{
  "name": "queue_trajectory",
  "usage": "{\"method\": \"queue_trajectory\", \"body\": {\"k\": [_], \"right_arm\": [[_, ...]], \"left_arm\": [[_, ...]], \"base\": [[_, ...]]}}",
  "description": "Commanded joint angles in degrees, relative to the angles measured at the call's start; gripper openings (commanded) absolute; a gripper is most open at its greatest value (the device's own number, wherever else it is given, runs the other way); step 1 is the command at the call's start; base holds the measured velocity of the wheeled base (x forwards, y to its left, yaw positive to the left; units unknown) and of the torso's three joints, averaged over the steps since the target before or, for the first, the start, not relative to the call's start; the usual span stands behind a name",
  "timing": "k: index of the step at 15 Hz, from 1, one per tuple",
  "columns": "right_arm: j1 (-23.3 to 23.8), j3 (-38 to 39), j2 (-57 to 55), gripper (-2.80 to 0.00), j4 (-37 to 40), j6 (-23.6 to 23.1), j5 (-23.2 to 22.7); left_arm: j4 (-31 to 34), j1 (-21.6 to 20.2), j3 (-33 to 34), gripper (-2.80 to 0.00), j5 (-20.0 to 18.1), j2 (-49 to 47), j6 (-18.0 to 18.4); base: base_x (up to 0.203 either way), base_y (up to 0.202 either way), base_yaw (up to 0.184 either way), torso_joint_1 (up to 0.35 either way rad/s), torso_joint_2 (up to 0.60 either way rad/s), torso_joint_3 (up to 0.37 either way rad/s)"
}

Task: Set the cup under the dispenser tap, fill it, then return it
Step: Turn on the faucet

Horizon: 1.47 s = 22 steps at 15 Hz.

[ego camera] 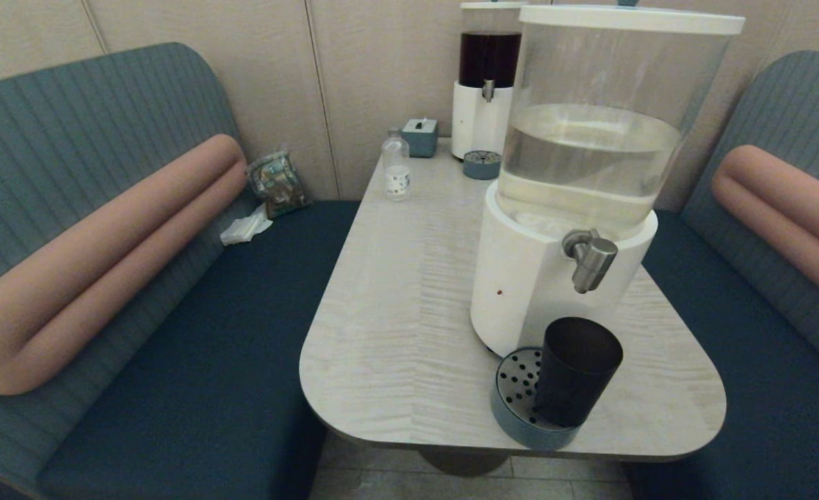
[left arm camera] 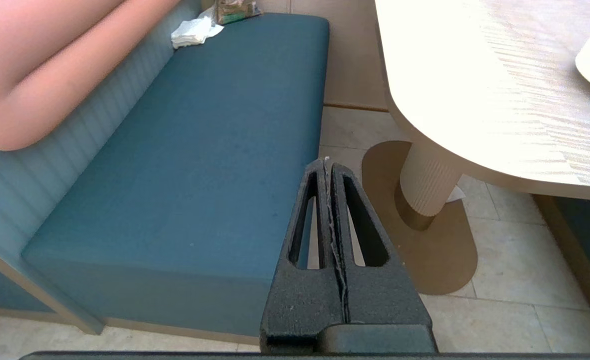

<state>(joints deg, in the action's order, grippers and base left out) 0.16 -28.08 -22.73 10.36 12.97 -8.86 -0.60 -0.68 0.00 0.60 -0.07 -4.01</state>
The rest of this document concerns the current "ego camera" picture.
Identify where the blue-grey tissue box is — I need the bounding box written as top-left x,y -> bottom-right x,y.
402,117 -> 439,158

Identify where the large clear water dispenser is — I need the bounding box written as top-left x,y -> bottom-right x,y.
471,3 -> 747,367

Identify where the white crumpled tissue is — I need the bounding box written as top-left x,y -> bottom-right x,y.
220,203 -> 273,246

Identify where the large white dispenser lid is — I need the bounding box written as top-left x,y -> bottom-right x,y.
518,3 -> 747,36

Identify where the printed snack bag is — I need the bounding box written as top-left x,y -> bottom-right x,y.
246,148 -> 311,220

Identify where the teal upholstered bench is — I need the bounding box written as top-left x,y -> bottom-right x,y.
0,42 -> 362,500
625,50 -> 819,500

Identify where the round metal drip tray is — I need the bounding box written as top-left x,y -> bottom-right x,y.
491,347 -> 584,451

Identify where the large steel dispenser tap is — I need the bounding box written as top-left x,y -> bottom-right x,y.
562,228 -> 619,294

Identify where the black plastic cup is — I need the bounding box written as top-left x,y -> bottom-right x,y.
533,317 -> 624,428

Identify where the small dark drink dispenser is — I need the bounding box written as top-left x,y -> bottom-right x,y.
450,1 -> 525,161

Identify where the small blue drip tray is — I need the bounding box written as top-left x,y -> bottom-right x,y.
463,149 -> 503,181

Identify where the clear plastic bottle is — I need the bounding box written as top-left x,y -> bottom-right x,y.
382,128 -> 412,202

